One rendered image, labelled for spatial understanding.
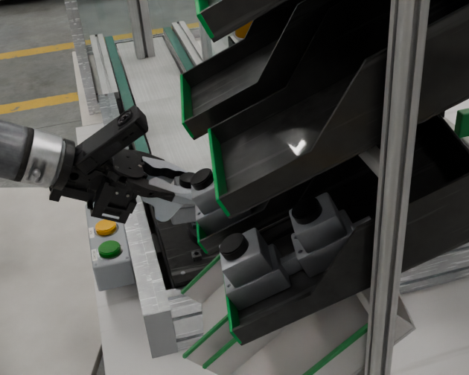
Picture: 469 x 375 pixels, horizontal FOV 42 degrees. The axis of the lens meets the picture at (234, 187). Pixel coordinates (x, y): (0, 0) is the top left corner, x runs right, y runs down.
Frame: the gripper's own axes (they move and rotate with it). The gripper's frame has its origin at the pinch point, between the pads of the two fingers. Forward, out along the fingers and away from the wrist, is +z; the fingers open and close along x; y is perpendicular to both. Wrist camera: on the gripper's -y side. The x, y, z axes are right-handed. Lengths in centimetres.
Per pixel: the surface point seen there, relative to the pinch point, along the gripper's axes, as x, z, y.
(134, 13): -117, 10, 12
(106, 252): -11.2, -3.8, 24.4
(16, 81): -344, 7, 152
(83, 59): -94, -4, 23
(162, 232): -13.9, 5.5, 19.4
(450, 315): 13, 50, 5
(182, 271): -1.8, 6.5, 17.9
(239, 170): 28.2, -10.1, -19.1
